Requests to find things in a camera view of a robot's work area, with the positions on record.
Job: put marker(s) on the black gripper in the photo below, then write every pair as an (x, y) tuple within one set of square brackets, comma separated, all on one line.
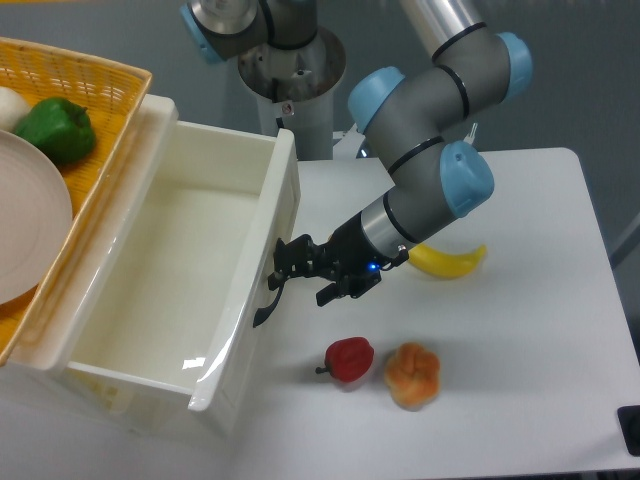
[(348, 258)]

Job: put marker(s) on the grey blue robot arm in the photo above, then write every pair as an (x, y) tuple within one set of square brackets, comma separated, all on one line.
[(434, 182)]

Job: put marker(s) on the white drawer cabinet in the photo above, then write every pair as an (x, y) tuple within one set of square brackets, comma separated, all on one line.
[(40, 370)]

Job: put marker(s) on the red bell pepper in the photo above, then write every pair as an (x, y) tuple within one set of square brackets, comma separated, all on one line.
[(347, 360)]

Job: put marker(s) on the yellow banana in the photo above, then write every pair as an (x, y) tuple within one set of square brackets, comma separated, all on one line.
[(445, 265)]

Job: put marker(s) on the orange knotted bread roll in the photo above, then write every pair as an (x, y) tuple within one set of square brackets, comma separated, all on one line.
[(412, 376)]

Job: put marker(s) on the yellow woven basket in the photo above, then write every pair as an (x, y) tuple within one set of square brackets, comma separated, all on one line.
[(88, 103)]

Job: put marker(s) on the beige plate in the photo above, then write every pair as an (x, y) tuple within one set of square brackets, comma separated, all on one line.
[(36, 216)]

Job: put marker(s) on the green bell pepper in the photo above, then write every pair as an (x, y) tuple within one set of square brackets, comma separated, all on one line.
[(60, 129)]

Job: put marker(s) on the black object at edge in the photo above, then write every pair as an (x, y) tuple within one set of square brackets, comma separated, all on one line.
[(629, 420)]

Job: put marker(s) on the white round vegetable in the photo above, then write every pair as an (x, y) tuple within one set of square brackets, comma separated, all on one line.
[(13, 109)]

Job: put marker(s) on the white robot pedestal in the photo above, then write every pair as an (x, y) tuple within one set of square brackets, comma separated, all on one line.
[(294, 90)]

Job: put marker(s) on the white metal bracket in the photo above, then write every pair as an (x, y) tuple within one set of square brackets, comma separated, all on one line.
[(470, 137)]

